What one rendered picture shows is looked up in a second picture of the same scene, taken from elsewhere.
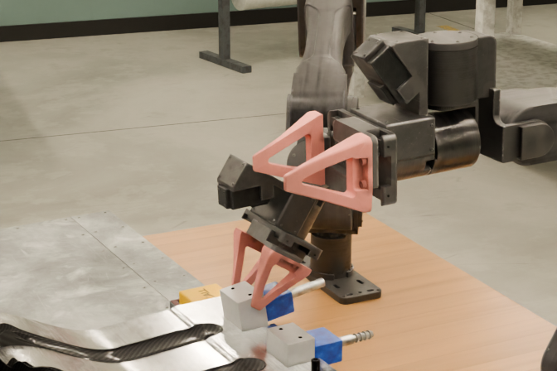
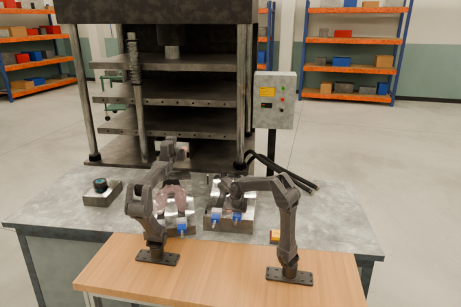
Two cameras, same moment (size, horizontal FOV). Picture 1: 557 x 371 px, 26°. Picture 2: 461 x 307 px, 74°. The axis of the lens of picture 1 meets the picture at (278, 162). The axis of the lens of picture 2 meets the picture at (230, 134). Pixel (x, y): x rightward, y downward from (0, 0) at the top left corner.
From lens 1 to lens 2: 2.38 m
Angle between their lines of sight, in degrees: 115
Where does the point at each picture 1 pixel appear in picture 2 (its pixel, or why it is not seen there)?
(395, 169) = not seen: hidden behind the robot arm
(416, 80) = not seen: hidden behind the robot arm
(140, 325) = (250, 204)
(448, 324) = (235, 281)
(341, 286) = (275, 270)
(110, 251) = (340, 242)
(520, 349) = (208, 286)
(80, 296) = (306, 225)
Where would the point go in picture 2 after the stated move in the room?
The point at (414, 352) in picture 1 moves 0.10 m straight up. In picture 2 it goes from (227, 264) to (227, 246)
